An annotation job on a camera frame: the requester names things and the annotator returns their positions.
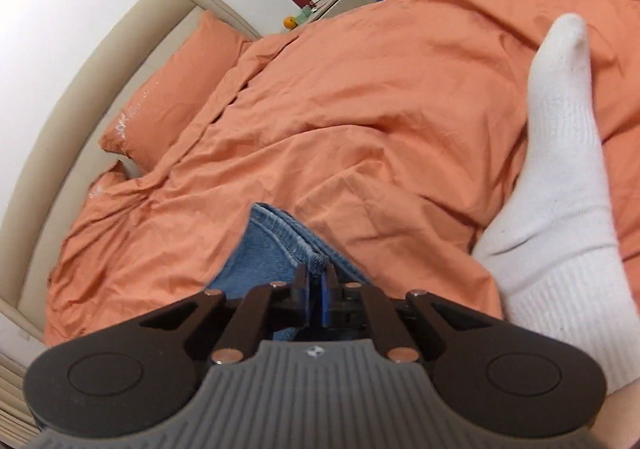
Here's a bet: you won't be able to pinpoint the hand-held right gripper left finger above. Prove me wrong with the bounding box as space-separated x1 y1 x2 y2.
138 264 312 364

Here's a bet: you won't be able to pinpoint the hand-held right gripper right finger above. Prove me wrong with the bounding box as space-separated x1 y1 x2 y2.
320 265 495 364

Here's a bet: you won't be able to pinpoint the blue denim pants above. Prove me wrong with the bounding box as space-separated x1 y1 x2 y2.
207 201 375 341

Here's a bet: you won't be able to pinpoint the orange duvet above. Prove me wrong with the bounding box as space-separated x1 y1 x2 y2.
44 0 640 346

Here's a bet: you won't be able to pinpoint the orange pillow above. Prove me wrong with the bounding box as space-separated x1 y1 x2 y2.
99 10 253 166

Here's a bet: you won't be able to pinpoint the white sock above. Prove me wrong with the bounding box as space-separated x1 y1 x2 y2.
472 13 640 390

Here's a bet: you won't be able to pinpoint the beige padded headboard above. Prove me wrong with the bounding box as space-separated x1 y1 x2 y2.
0 0 262 345

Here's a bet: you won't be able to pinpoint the beige pleated curtain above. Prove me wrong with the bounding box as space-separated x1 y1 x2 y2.
0 348 47 449

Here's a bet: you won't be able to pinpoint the person's leg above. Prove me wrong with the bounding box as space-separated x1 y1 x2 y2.
595 374 640 449

